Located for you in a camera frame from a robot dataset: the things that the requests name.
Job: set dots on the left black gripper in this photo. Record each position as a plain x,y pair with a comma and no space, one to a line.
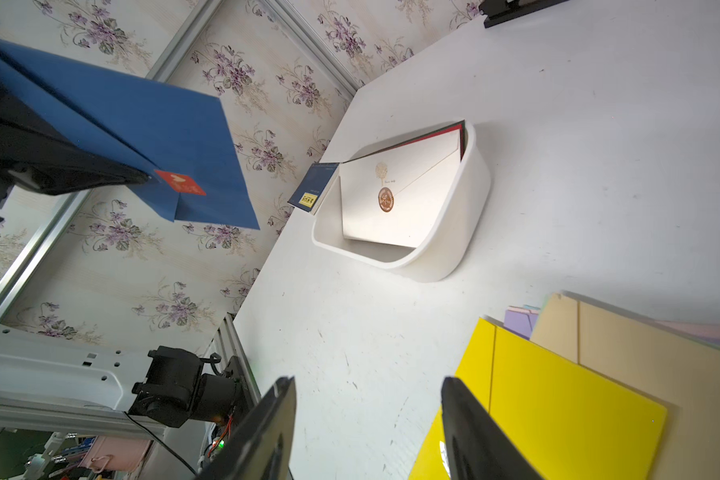
36,157

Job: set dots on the yellow envelope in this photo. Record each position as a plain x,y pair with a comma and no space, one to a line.
566,420

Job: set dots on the dark blue booklet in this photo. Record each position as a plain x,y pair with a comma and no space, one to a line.
310,193

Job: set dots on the blue envelope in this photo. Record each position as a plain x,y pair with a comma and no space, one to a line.
179,138

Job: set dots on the white rectangular storage tray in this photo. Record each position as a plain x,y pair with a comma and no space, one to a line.
443,248

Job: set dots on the beige envelope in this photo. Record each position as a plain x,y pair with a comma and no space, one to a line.
668,366

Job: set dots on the red envelope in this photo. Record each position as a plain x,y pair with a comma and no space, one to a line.
459,127

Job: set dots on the pink envelope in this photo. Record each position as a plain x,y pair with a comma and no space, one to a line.
704,331

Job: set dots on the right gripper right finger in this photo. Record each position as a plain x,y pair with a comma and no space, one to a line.
476,447

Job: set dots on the white envelope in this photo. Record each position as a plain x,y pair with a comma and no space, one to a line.
394,197

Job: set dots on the lilac purple envelope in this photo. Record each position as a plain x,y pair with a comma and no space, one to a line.
521,321

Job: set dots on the black stapler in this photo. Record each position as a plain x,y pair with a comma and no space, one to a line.
500,11

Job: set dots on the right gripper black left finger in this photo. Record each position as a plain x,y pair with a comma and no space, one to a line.
261,446

